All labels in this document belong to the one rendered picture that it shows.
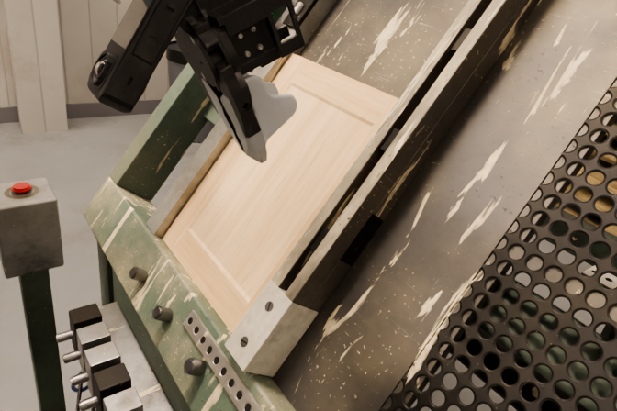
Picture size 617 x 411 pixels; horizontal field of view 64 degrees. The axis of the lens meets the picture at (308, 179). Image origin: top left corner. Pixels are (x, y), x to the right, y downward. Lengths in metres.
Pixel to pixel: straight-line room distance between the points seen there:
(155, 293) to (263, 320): 0.31
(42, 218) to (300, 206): 0.61
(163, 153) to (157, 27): 0.95
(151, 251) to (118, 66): 0.73
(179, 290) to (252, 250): 0.16
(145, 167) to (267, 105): 0.90
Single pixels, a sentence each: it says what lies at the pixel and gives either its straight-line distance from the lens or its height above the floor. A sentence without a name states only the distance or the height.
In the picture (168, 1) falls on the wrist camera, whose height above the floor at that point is 1.45.
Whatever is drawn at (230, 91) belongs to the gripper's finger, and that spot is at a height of 1.39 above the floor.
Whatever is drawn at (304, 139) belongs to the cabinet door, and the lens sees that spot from 0.94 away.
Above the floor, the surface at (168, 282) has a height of 0.89.
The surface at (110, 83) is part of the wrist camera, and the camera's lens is 0.38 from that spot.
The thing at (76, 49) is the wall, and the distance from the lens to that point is 4.31.
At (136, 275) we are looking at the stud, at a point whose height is 0.88.
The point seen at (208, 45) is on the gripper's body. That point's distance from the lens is 0.38.
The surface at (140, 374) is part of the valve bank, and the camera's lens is 1.04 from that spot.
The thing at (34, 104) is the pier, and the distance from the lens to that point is 4.10.
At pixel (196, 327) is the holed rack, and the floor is 0.89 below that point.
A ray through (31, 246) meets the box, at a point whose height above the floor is 0.82.
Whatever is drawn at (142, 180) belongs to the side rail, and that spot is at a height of 0.91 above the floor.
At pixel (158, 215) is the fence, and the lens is 1.12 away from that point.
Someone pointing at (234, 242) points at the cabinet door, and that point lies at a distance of 0.95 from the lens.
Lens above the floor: 1.50
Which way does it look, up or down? 25 degrees down
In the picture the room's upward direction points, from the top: 8 degrees clockwise
